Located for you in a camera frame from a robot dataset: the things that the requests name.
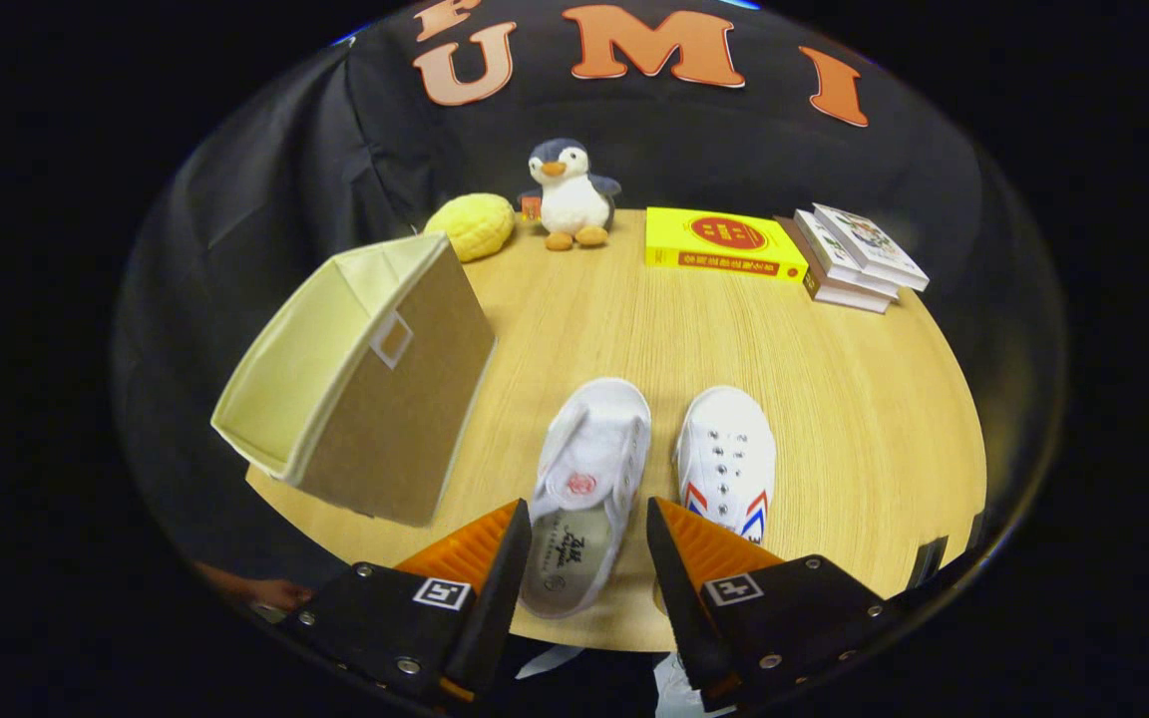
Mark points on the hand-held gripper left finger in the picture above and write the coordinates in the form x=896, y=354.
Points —
x=510, y=588

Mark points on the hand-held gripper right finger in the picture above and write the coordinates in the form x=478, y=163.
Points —
x=674, y=598

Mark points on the white canvas shoe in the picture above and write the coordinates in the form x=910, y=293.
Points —
x=594, y=449
x=729, y=439

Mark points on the beige fabric storage box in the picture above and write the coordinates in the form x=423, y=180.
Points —
x=385, y=429

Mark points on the black bar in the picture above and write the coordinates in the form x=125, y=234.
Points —
x=929, y=560

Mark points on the yellow book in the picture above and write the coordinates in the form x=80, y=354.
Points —
x=714, y=239

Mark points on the yellow plush bun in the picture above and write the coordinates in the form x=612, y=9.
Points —
x=475, y=227

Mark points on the penguin plush toy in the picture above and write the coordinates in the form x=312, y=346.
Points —
x=574, y=204

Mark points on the white illustrated cover book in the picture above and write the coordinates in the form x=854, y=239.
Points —
x=869, y=244

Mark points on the black backdrop cloth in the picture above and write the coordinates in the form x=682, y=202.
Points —
x=265, y=179

